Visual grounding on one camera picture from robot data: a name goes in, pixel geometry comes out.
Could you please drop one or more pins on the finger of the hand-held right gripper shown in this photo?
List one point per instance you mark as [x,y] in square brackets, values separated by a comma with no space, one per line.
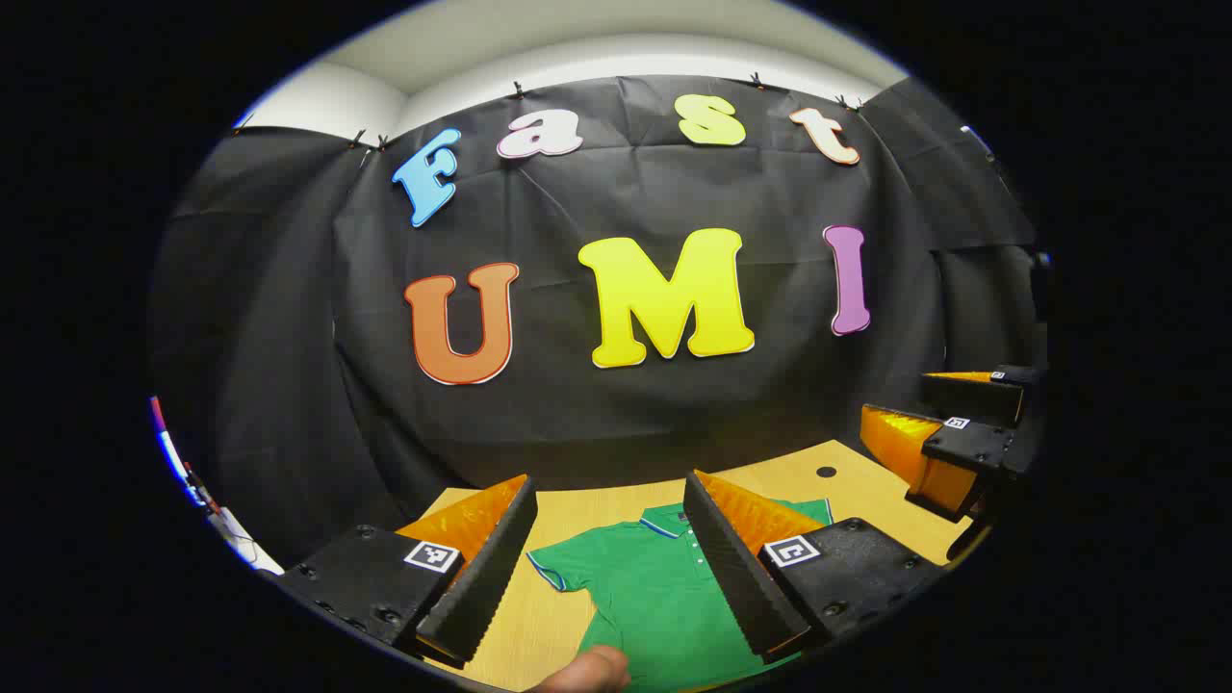
[972,397]
[962,452]

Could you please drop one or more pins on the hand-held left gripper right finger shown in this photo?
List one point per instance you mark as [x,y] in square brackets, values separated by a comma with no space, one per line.
[727,568]

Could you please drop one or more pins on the white side table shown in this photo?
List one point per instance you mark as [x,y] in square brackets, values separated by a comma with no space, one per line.
[241,544]

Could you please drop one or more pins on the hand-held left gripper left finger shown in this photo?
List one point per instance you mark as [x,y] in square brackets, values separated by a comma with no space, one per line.
[481,577]

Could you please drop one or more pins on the black backdrop cloth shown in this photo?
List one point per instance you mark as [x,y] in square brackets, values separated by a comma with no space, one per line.
[577,433]

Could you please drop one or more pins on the green T-shirt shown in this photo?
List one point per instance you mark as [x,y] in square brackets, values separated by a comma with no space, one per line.
[654,597]

